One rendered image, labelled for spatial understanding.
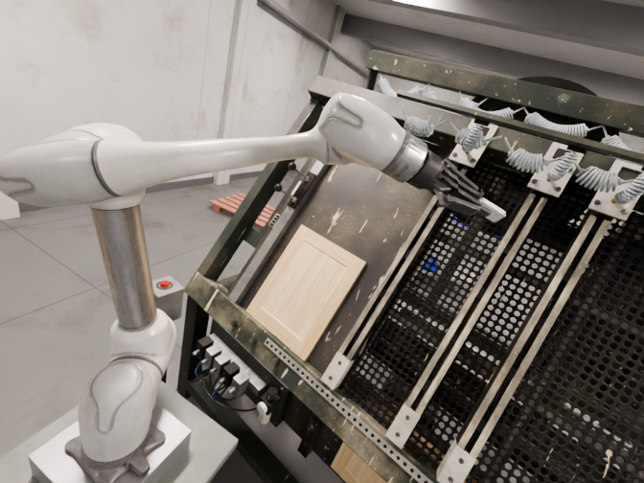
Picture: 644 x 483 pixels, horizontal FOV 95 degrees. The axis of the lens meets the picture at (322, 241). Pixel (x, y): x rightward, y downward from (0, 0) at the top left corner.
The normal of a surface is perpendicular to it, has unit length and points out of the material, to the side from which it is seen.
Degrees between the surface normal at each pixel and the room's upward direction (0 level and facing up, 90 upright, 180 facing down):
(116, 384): 6
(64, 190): 101
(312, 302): 59
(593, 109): 90
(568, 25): 90
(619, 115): 90
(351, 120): 78
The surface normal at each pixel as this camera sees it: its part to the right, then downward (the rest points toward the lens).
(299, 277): -0.34, -0.28
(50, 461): 0.28, -0.86
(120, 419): 0.59, 0.27
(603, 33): -0.42, 0.28
